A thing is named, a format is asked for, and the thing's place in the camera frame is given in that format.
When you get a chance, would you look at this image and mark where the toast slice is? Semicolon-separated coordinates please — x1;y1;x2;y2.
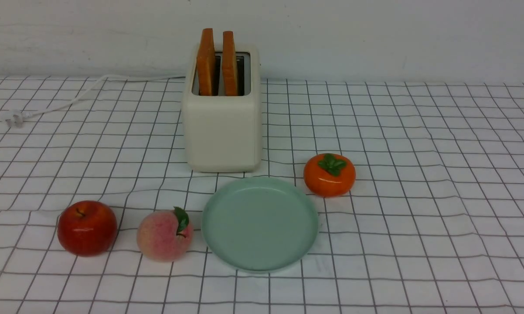
221;31;239;97
196;28;216;96

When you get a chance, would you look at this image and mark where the cream white toaster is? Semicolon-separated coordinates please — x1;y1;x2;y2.
181;42;262;172

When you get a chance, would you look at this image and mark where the light green plate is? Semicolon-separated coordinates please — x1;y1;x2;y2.
201;177;320;273

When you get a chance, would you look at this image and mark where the orange persimmon with green leaf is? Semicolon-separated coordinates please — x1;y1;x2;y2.
303;153;356;198

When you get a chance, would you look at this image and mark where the pink peach with leaf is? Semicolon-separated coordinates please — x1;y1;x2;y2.
136;206;194;262

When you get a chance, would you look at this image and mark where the red apple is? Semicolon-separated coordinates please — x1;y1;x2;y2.
57;200;117;256

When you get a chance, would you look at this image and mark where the white grid tablecloth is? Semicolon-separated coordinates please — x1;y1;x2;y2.
0;77;524;314

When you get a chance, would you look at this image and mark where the white power cord with plug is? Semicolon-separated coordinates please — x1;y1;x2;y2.
5;75;186;128

